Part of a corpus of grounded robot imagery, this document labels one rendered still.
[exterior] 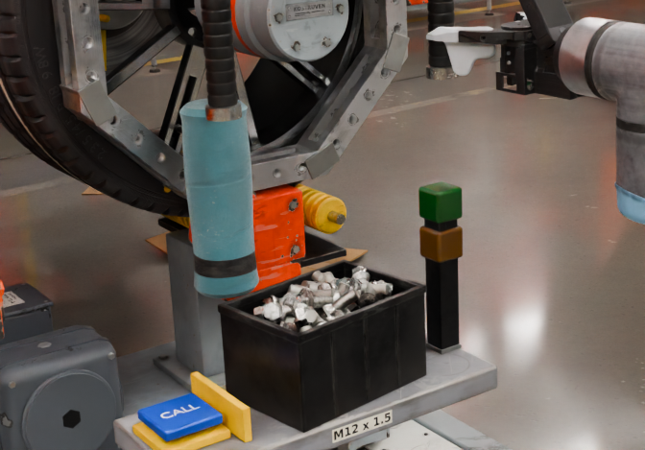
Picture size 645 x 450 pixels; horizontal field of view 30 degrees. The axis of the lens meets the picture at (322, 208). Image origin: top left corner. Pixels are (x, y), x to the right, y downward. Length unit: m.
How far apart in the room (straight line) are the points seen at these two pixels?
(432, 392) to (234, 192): 0.38
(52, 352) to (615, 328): 1.43
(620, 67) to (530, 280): 1.70
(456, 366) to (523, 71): 0.36
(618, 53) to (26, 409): 0.90
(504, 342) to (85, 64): 1.35
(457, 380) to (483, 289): 1.53
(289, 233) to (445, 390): 0.46
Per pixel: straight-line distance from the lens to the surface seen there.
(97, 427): 1.74
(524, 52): 1.47
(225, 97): 1.44
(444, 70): 1.63
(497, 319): 2.78
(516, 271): 3.08
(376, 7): 1.88
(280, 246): 1.79
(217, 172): 1.57
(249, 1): 1.59
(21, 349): 1.74
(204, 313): 1.95
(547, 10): 1.46
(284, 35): 1.57
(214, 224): 1.59
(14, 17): 1.65
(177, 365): 2.04
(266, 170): 1.76
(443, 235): 1.45
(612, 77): 1.36
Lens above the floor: 1.07
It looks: 17 degrees down
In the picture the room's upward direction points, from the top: 3 degrees counter-clockwise
